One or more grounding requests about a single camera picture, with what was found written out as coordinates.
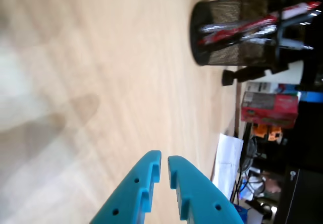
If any black gel pen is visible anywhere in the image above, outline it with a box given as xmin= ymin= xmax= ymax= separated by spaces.
xmin=279 ymin=9 xmax=323 ymax=27

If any white green cardboard box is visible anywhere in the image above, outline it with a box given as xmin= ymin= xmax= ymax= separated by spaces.
xmin=248 ymin=82 xmax=272 ymax=93

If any red retractable pen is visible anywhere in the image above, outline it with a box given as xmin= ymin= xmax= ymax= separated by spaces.
xmin=198 ymin=1 xmax=322 ymax=45

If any grey grip retractable pen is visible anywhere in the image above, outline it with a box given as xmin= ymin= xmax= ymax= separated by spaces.
xmin=242 ymin=37 xmax=315 ymax=51

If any black mesh pen holder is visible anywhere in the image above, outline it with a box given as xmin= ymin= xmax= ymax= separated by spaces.
xmin=190 ymin=0 xmax=281 ymax=67

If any blue box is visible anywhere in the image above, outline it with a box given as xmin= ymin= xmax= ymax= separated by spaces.
xmin=300 ymin=92 xmax=323 ymax=103

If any white paper sheet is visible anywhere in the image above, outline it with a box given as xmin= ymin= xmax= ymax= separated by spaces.
xmin=211 ymin=133 xmax=244 ymax=202

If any black computer case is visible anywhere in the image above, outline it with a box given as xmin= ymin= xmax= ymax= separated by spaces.
xmin=274 ymin=165 xmax=323 ymax=224

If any orange object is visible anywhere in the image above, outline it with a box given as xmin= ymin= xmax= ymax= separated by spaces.
xmin=253 ymin=123 xmax=283 ymax=143

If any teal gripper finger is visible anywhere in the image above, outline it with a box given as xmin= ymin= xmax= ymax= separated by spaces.
xmin=89 ymin=150 xmax=162 ymax=224
xmin=168 ymin=155 xmax=244 ymax=224

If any white cylinder roll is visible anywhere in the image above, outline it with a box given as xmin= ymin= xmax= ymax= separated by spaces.
xmin=271 ymin=60 xmax=305 ymax=85

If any red cardboard box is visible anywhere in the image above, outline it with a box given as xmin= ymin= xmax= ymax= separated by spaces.
xmin=241 ymin=91 xmax=299 ymax=129

